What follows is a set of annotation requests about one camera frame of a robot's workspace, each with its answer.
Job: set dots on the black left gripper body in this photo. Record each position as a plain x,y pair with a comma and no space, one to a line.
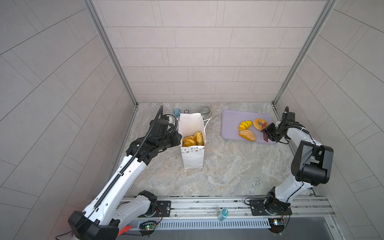
167,140

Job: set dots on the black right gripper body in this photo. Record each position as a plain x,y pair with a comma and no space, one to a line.
274,132

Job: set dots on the red kitchen tongs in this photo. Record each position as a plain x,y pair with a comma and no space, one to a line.
264,126

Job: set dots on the braided yellow fake bread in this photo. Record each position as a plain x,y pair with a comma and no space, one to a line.
198,137

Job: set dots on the ridged yellow fake bread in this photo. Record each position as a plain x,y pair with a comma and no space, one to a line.
189,143

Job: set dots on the small yellow fake bread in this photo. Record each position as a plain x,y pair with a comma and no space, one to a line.
245,125

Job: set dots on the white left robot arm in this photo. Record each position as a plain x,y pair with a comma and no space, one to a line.
106,217

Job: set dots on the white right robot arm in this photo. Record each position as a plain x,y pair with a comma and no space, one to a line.
311,166

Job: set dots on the blue owl toy block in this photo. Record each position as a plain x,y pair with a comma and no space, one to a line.
177,113

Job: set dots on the lilac cutting board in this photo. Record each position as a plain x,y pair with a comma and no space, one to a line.
231,121

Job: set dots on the striped ceramic mug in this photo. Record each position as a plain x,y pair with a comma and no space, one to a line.
206,112

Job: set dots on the left green circuit board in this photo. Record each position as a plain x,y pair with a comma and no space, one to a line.
148,226

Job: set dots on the green circuit board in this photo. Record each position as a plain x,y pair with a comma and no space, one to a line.
277,223
148,226

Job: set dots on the right green circuit board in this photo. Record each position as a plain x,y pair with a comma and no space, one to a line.
277,223

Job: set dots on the teal small bottle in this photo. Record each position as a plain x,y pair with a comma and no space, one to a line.
223,214

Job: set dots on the metal base rail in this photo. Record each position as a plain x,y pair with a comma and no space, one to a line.
201,213

